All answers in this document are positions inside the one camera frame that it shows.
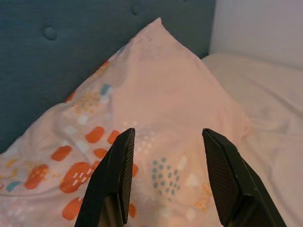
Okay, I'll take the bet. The pink patterned pillow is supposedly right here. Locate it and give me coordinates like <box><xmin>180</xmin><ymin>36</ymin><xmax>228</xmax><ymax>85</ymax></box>
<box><xmin>0</xmin><ymin>17</ymin><xmax>251</xmax><ymax>227</ymax></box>

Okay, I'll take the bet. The teal upholstered headboard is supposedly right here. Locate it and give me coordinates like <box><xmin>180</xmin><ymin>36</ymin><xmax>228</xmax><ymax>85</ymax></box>
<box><xmin>0</xmin><ymin>0</ymin><xmax>216</xmax><ymax>149</ymax></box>

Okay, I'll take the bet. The cream sheeted mattress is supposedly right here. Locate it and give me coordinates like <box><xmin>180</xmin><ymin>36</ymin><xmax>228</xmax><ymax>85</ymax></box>
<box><xmin>201</xmin><ymin>52</ymin><xmax>303</xmax><ymax>227</ymax></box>

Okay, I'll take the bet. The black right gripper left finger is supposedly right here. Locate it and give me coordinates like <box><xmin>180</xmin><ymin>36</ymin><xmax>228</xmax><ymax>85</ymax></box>
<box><xmin>73</xmin><ymin>127</ymin><xmax>136</xmax><ymax>227</ymax></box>

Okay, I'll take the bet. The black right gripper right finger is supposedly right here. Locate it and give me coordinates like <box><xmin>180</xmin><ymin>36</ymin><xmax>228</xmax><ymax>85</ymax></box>
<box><xmin>202</xmin><ymin>128</ymin><xmax>288</xmax><ymax>227</ymax></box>

